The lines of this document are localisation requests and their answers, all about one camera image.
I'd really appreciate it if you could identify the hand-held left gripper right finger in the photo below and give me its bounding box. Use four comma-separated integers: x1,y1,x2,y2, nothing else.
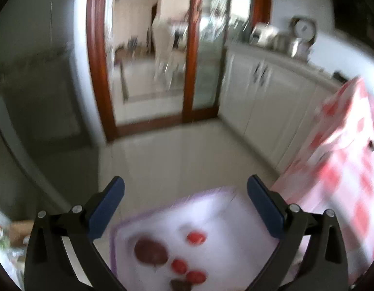
247,175,349,291

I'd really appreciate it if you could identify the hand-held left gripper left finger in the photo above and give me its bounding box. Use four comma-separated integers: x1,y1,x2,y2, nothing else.
24,175,125,291

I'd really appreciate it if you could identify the white foam box purple tape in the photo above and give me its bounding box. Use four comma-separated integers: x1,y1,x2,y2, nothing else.
110,186,284,291

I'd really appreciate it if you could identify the large dark red apple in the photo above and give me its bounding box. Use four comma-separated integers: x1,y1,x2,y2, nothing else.
134,239,168,264

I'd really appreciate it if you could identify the red tomato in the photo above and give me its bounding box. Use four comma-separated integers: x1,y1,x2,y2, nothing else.
187,231,206,244
186,270,206,284
171,259,187,274

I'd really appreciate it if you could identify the dark green avocado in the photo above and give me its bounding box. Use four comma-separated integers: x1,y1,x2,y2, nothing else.
170,280,192,291

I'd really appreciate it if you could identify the red white checkered tablecloth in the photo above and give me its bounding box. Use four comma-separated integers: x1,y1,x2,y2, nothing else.
272,77,374,285

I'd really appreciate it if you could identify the white kitchen cabinet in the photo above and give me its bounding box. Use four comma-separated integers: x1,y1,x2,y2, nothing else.
219,42,345,170

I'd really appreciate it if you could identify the patterned cloth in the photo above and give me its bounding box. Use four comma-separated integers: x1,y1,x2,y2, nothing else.
0,206,27,279

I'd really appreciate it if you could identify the grey refrigerator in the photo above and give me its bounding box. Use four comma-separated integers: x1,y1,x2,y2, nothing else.
0,6,109,219

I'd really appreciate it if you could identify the wooden framed glass door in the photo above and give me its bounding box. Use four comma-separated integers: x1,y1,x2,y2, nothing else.
86,0,272,141

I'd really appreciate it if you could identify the glass sliding door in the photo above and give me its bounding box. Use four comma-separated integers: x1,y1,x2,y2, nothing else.
182,0,233,123

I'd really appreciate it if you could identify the metal pot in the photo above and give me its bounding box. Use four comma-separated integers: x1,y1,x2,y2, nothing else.
273,33,304,57

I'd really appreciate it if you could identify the white dining chair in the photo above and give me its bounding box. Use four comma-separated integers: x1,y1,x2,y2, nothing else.
152,21,187,82

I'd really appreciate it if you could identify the white countertop appliance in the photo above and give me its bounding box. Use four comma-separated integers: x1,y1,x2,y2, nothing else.
252,23,280,46

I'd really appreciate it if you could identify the round dial kitchen scale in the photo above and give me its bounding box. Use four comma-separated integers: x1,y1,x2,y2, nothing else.
290,16,316,47

